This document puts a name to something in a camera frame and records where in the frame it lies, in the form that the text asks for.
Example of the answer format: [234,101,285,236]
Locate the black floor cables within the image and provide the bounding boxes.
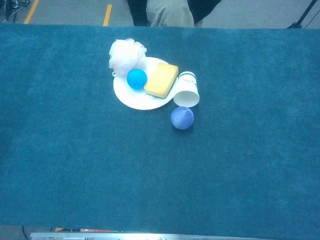
[21,226,32,240]

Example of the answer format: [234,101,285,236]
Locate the seated person khaki trousers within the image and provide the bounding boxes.
[126,0,223,28]

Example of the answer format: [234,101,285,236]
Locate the dark blue textured ball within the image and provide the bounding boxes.
[170,106,195,131]

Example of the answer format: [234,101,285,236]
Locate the teal table cloth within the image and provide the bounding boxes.
[0,23,320,240]

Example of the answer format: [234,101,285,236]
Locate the aluminium rail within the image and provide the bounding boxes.
[29,231,273,240]

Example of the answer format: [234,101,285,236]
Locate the yellow rectangular sponge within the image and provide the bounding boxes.
[143,62,180,100]

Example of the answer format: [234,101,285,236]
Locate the light blue smooth ball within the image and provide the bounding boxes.
[126,68,148,90]

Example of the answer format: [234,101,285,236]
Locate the white round paper plate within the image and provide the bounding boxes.
[112,56,180,111]

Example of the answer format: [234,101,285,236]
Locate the tangled cables on floor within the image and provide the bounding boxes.
[0,0,31,22]

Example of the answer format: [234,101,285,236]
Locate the black tripod stand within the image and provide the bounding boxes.
[286,0,320,30]

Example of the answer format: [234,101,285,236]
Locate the white paper cup blue band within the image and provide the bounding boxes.
[173,70,201,108]

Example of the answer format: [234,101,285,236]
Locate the white pink mesh bath pouf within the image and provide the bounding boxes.
[108,37,148,77]

